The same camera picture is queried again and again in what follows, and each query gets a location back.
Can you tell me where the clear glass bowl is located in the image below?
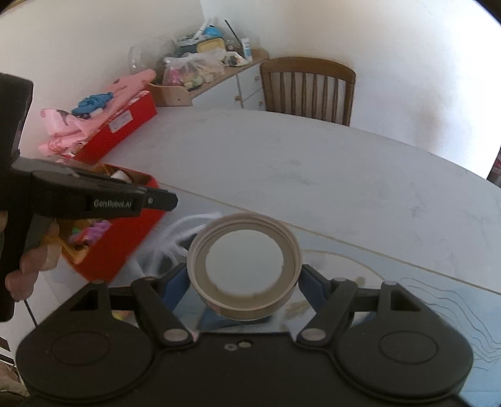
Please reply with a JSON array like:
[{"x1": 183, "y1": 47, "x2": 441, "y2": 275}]
[{"x1": 127, "y1": 35, "x2": 175, "y2": 74}]

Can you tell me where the white round jar lid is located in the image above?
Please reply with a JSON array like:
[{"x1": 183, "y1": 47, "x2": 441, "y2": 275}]
[{"x1": 186, "y1": 213, "x2": 302, "y2": 321}]

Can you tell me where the person's left hand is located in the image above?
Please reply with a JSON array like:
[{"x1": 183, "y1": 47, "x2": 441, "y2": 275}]
[{"x1": 4, "y1": 220, "x2": 62, "y2": 302}]

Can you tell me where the clear plastic bag of items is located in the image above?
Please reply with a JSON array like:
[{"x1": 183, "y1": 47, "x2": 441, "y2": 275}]
[{"x1": 161, "y1": 48, "x2": 226, "y2": 91}]

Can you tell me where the pink printed cloth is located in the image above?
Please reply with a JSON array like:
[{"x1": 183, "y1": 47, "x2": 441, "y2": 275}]
[{"x1": 39, "y1": 70, "x2": 155, "y2": 158}]

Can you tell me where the white wooden sideboard cabinet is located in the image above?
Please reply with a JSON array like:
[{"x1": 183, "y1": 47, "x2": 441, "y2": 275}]
[{"x1": 148, "y1": 48, "x2": 269, "y2": 111}]

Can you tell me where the blue crumpled cloth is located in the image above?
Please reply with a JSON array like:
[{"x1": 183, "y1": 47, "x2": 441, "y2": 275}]
[{"x1": 71, "y1": 92, "x2": 114, "y2": 119}]

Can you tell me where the red tin box with objects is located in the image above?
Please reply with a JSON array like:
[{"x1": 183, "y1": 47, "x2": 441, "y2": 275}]
[{"x1": 49, "y1": 164, "x2": 178, "y2": 282}]

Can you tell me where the red box with pink cloth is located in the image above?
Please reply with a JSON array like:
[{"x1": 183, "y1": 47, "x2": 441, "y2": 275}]
[{"x1": 66, "y1": 90, "x2": 157, "y2": 164}]

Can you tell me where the brown wooden chair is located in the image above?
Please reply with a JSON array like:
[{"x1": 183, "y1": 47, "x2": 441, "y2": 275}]
[{"x1": 260, "y1": 57, "x2": 357, "y2": 126}]

